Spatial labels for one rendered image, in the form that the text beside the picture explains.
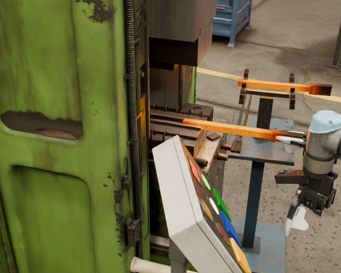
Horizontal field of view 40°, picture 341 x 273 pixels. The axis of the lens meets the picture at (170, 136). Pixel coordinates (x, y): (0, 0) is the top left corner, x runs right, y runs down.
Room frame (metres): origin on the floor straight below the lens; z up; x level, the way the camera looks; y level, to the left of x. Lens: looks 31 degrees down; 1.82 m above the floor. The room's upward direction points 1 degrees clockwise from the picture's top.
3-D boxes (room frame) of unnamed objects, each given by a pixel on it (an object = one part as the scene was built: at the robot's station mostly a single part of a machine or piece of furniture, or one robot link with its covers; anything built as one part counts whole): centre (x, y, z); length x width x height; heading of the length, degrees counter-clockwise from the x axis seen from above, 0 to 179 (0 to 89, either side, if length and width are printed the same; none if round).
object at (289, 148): (1.36, -0.41, 0.98); 0.09 x 0.03 x 0.06; 76
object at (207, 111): (1.63, -0.10, 0.95); 0.12 x 0.08 x 0.06; 73
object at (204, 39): (1.50, 0.09, 1.32); 0.42 x 0.20 x 0.10; 73
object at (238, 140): (2.03, -0.36, 0.71); 0.60 x 0.04 x 0.01; 167
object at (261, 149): (1.89, -0.43, 0.70); 0.40 x 0.30 x 0.02; 168
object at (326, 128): (1.00, -0.39, 1.23); 0.09 x 0.08 x 0.11; 55
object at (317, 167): (1.00, -0.38, 1.16); 0.08 x 0.08 x 0.05
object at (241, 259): (0.80, -0.17, 1.01); 0.07 x 0.05 x 0.07; 8
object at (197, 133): (1.50, 0.09, 0.96); 0.42 x 0.20 x 0.09; 73
